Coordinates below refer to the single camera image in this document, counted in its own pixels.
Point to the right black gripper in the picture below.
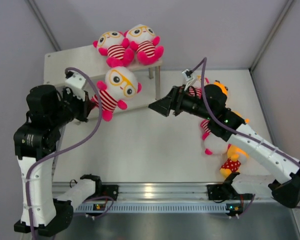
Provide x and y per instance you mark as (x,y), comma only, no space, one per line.
(174,101)

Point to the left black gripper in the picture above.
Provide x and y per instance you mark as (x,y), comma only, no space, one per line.
(82,104)

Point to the pink panda plush face down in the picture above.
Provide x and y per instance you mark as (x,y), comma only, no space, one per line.
(119,86)

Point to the pink panda plush with glasses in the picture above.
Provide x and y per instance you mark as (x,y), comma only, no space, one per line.
(145,43)

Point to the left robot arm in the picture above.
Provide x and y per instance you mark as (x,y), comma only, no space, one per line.
(35,144)

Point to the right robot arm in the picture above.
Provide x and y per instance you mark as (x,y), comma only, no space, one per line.
(283,182)

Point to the pink panda plush under arm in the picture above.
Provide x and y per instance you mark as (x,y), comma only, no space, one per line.
(213,145)

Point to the white two-tier shelf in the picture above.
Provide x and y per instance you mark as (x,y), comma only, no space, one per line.
(89,60)

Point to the pink panda plush top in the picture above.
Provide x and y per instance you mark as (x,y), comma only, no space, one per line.
(196,89)

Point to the orange plush top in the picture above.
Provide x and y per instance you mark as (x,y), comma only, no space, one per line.
(223,88)

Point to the orange plush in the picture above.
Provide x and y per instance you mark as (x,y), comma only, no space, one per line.
(246,120)
(235,158)
(223,88)

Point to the orange plush middle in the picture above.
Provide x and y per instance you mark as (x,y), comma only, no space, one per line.
(246,120)

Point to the orange plush bottom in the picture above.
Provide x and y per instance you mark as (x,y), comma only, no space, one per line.
(235,158)

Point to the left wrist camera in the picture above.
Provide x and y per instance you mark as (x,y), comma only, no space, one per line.
(74,84)

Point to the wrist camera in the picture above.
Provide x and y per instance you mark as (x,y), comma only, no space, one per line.
(189,78)
(74,84)

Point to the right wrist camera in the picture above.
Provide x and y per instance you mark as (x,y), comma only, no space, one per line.
(189,78)

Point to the left black mount plate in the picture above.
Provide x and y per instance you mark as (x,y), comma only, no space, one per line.
(106,190)

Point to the black mount plate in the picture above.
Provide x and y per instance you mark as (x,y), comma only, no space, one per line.
(216,192)
(106,190)

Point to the aluminium rail base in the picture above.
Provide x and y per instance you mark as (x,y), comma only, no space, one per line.
(160,191)

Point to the right black mount plate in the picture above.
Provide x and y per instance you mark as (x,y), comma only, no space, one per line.
(216,192)

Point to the grey slotted cable duct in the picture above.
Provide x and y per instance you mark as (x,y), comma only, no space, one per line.
(163,207)

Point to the wall corner metal strip left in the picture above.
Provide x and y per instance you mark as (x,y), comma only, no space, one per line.
(43,24)

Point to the wall corner metal strip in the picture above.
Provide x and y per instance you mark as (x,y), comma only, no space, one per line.
(275,27)
(43,24)

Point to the wall corner metal strip right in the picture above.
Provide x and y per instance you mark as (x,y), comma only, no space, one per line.
(275,27)

